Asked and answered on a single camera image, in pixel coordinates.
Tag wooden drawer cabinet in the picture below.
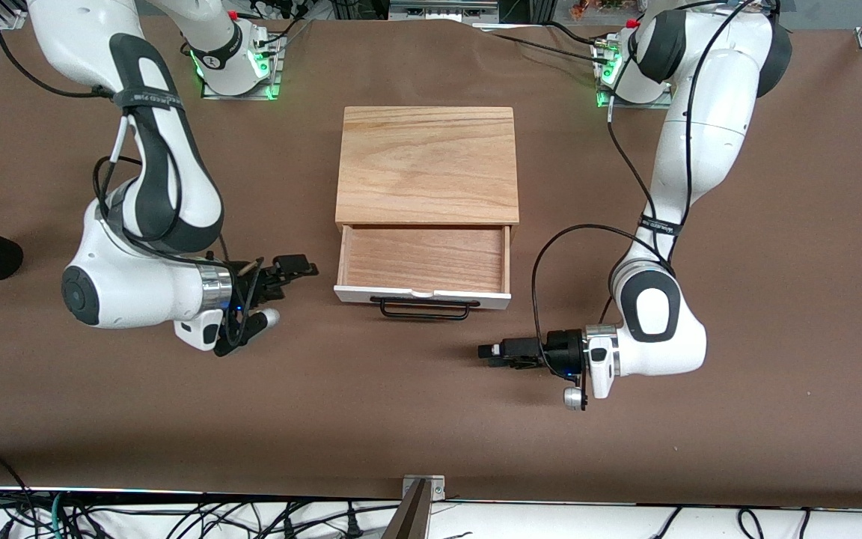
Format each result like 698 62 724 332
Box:
334 106 520 230

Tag long black table cable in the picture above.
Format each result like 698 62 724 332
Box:
476 30 608 64

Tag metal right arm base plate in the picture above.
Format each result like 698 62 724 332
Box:
201 34 283 101

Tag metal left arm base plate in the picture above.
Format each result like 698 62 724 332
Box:
596 41 676 110

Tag grey power strip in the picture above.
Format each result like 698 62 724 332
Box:
389 0 501 22

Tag teal floor cable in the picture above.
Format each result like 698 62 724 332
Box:
48 493 74 539

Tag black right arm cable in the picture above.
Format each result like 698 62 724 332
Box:
0 0 263 349

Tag tangled black floor cables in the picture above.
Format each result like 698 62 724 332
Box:
64 500 403 539

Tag brown table cover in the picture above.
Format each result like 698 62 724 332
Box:
0 11 862 511

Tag grey aluminium profile bar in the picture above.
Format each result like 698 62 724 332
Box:
381 479 432 539

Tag short black table cable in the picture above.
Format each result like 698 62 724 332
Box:
545 21 610 47

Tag black curved floor cable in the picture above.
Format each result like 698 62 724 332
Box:
648 507 683 539
737 508 770 539

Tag small metal corner bracket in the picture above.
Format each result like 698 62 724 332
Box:
403 475 447 502

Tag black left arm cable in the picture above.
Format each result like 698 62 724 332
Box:
531 0 780 375

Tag white-fronted drawer with black handle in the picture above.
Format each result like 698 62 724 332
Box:
334 222 513 322

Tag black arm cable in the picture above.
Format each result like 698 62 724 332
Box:
0 0 263 349
531 0 780 375

